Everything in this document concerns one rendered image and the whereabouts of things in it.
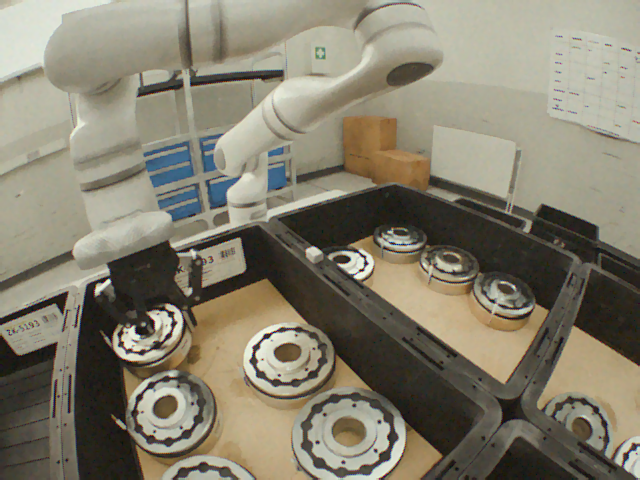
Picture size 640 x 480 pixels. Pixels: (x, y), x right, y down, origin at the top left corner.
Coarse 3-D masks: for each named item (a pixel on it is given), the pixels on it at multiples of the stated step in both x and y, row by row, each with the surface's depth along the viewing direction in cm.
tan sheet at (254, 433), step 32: (256, 288) 44; (224, 320) 38; (256, 320) 38; (288, 320) 38; (192, 352) 32; (224, 352) 33; (128, 384) 27; (224, 384) 29; (352, 384) 28; (224, 416) 25; (256, 416) 25; (288, 416) 25; (224, 448) 22; (256, 448) 22; (288, 448) 22; (416, 448) 21
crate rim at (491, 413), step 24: (216, 240) 39; (288, 240) 37; (312, 264) 32; (336, 288) 28; (360, 312) 25; (72, 336) 21; (408, 336) 22; (72, 360) 18; (432, 360) 20; (72, 384) 16; (456, 384) 17; (72, 408) 14; (480, 408) 15; (72, 432) 12; (480, 432) 14; (72, 456) 11; (456, 456) 12
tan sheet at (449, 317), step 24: (360, 240) 56; (384, 264) 49; (408, 264) 48; (384, 288) 43; (408, 288) 42; (408, 312) 38; (432, 312) 37; (456, 312) 37; (456, 336) 33; (480, 336) 32; (504, 336) 32; (528, 336) 31; (480, 360) 29; (504, 360) 28
